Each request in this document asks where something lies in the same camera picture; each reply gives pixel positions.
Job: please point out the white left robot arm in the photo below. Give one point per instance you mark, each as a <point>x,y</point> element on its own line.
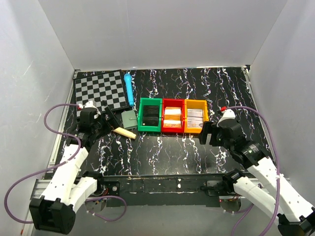
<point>55,209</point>

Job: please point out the grey black chessboard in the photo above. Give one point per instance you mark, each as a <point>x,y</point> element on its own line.
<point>101,86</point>

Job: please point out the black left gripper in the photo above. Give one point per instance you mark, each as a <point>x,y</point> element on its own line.
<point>109,128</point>

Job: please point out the red plastic bin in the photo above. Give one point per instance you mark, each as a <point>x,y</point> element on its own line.
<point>173,103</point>

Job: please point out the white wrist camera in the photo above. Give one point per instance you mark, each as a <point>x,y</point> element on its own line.
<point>226,114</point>
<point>89,104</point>

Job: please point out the green plastic bin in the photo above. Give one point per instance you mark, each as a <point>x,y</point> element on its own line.
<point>151,102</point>

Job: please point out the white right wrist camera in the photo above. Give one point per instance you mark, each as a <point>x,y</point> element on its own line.
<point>226,114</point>

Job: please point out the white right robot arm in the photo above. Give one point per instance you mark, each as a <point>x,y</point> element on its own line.
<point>278,199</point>

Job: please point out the blue toy microphone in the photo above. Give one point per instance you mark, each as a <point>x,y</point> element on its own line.
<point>129,89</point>

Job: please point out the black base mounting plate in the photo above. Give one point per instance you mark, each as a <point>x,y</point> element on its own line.
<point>168,190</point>

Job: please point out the black cards stack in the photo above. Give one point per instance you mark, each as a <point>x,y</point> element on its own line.
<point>150,115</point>

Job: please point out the green card holder wallet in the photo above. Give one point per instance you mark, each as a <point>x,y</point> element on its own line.
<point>129,119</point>

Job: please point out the wooden stick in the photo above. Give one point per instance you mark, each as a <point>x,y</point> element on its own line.
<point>125,133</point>

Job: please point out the orange white card stack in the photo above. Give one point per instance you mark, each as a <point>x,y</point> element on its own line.
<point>170,123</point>
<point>172,111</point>

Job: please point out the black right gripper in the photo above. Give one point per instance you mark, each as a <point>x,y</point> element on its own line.
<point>208,128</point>

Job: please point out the grey printed card stack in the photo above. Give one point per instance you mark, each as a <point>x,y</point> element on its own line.
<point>194,118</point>

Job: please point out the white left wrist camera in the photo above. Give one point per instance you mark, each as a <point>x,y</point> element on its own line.
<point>89,104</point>

